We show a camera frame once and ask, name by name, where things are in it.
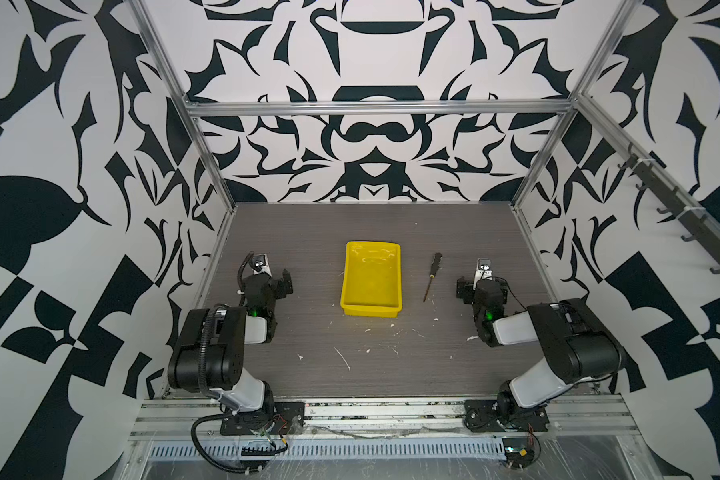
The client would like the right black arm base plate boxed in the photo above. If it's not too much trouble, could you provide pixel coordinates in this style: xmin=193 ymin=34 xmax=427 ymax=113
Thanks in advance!
xmin=463 ymin=397 xmax=549 ymax=433

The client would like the black corrugated cable hose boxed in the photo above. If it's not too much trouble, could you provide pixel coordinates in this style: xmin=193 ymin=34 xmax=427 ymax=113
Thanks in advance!
xmin=191 ymin=413 xmax=271 ymax=475

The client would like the white slotted cable duct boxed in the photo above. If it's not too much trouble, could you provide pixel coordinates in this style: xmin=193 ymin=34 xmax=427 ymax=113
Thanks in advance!
xmin=146 ymin=436 xmax=508 ymax=462

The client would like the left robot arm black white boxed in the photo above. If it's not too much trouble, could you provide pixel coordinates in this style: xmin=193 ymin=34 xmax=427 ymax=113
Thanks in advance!
xmin=167 ymin=251 xmax=293 ymax=414

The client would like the black wall hook rack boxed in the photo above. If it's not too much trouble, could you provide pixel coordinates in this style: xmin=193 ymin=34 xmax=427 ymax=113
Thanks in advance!
xmin=619 ymin=143 xmax=720 ymax=275

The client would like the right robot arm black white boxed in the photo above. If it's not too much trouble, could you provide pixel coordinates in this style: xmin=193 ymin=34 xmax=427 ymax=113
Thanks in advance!
xmin=456 ymin=259 xmax=626 ymax=425

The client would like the yellow plastic bin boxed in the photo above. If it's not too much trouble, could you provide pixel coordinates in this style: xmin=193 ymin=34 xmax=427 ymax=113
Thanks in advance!
xmin=340 ymin=241 xmax=403 ymax=318

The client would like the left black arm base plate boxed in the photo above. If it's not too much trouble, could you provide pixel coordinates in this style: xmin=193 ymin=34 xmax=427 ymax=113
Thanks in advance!
xmin=220 ymin=402 xmax=305 ymax=436

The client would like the aluminium frame rail front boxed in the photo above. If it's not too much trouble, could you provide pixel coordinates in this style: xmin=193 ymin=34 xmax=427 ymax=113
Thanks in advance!
xmin=128 ymin=394 xmax=640 ymax=440

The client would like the small electronics board with wires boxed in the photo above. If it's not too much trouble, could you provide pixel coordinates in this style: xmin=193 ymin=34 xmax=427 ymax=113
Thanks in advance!
xmin=503 ymin=435 xmax=542 ymax=471

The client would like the black handled screwdriver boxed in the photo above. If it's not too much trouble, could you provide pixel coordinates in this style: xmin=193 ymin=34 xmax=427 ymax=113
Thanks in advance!
xmin=423 ymin=252 xmax=443 ymax=302

